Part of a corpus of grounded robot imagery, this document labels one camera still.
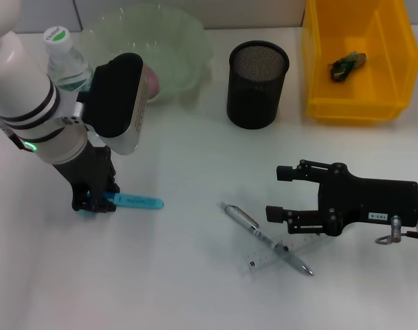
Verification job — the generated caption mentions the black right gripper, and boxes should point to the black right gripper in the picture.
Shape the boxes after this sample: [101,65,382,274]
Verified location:
[265,159,418,238]

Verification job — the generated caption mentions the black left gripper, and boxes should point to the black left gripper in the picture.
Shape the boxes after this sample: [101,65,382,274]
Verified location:
[52,142,122,213]

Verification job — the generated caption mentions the blue scissors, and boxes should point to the blue scissors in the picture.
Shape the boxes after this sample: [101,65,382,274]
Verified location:
[78,190,166,219]

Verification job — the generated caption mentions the green silver plastic wrapper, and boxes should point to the green silver plastic wrapper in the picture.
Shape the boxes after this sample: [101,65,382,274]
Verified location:
[327,50,369,84]

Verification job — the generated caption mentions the clear water bottle green label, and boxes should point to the clear water bottle green label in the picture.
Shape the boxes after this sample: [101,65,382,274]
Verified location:
[43,26,95,94]

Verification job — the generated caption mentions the silver ballpoint pen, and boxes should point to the silver ballpoint pen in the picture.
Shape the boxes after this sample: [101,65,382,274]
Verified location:
[218,201,315,277]

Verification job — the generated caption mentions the transparent plastic ruler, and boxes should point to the transparent plastic ruler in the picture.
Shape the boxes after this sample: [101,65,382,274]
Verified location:
[241,233,333,275]

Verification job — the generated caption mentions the black mesh pen holder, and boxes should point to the black mesh pen holder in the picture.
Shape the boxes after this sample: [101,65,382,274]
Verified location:
[226,40,291,131]

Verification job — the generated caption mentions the green translucent fruit bowl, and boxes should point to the green translucent fruit bowl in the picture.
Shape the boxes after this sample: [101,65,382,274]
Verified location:
[81,3,215,106]

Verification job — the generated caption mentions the yellow plastic bin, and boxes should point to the yellow plastic bin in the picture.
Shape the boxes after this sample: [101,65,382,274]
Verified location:
[300,0,418,126]

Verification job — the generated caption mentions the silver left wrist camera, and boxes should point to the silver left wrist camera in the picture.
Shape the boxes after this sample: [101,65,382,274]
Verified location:
[80,52,150,156]

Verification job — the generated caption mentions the left arm connector cable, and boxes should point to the left arm connector cable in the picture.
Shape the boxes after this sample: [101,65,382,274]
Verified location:
[0,116,28,151]

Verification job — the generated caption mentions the arm connector cable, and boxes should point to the arm connector cable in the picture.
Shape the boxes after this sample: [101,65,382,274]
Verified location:
[374,214,418,246]
[0,116,28,151]

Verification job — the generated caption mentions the right arm connector cable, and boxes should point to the right arm connector cable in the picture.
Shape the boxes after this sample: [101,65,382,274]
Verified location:
[374,214,418,246]

